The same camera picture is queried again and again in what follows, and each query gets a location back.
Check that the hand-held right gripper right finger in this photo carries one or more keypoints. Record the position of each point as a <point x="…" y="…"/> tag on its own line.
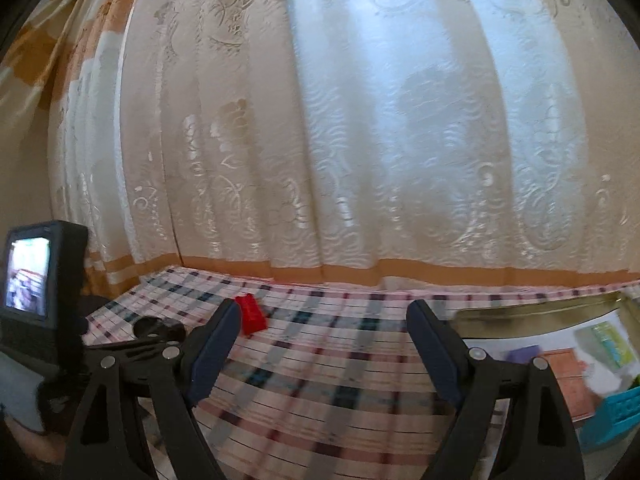
<point x="435" y="350"/>

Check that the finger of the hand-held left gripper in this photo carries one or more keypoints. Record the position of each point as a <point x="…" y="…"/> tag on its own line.
<point x="170" y="332"/>

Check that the person's left forearm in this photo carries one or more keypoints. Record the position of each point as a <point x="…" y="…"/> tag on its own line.
<point x="20" y="395"/>

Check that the pink box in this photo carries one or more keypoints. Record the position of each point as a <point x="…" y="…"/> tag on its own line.
<point x="565" y="375"/>

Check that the gold tin box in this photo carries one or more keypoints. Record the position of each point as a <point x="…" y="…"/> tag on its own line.
<point x="525" y="317"/>

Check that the white rectangular box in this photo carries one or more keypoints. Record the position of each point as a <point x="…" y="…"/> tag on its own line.
<point x="607" y="345"/>

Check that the plaid tablecloth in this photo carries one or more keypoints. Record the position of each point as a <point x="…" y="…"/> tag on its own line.
<point x="325" y="360"/>

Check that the red building block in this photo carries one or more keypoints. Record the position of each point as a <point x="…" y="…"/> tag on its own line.
<point x="250" y="312"/>

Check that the purple cube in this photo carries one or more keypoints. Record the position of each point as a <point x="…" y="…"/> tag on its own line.
<point x="525" y="354"/>

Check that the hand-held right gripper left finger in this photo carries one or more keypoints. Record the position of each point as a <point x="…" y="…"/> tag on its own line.
<point x="215" y="355"/>

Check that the cream lace curtain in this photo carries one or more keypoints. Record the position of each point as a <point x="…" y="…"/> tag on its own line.
<point x="350" y="110"/>

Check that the blue building block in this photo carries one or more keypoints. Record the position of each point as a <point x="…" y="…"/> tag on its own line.
<point x="615" y="415"/>

